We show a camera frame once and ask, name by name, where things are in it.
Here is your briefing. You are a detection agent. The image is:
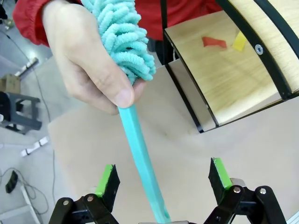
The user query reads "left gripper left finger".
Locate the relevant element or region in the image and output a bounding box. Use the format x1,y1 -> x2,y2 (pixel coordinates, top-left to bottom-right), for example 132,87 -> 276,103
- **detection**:
48,164 -> 121,224

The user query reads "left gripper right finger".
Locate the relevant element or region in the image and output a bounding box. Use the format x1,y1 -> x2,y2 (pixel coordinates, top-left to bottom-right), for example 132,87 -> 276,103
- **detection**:
203,157 -> 287,224

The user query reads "teal microfibre duster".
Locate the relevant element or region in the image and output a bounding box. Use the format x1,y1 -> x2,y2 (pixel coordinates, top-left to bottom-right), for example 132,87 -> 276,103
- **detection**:
80,0 -> 172,224

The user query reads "right forearm in red sleeve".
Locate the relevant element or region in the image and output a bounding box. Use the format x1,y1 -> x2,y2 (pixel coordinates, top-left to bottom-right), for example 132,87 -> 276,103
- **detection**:
13,0 -> 82,47

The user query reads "person's right hand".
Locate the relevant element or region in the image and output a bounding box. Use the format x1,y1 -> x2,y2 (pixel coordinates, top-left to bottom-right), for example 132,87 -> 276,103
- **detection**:
43,2 -> 148,116

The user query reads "white floor bar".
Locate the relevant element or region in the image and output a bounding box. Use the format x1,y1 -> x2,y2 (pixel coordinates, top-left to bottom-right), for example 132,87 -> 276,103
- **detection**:
15,57 -> 39,77
21,137 -> 49,157

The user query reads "black floor device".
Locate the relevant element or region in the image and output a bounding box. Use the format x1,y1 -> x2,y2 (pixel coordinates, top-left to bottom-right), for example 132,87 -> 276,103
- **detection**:
6,170 -> 19,194

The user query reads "cardboard box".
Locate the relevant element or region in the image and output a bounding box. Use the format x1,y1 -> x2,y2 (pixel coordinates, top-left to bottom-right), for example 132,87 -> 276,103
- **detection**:
0,74 -> 21,93

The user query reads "red paper scrap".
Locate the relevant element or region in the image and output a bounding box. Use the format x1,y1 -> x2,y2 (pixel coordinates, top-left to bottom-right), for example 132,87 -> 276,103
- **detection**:
202,36 -> 227,50

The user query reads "yellow paper scrap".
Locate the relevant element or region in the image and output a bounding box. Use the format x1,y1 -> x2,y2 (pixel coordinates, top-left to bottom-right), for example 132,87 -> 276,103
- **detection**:
232,31 -> 247,51

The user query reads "person in red jacket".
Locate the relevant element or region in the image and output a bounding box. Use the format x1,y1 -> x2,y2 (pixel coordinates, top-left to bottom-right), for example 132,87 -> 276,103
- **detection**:
135,0 -> 222,66

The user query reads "grey floor cable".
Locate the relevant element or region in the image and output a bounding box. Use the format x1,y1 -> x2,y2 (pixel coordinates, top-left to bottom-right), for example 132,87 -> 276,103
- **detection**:
0,167 -> 50,217

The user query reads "white metal frame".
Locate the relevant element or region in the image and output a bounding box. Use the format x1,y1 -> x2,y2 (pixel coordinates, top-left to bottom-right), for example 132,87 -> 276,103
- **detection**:
0,184 -> 41,224

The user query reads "wooden shelf with black frame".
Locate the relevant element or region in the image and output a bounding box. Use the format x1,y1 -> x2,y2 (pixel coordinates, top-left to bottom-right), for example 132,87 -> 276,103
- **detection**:
160,0 -> 299,134

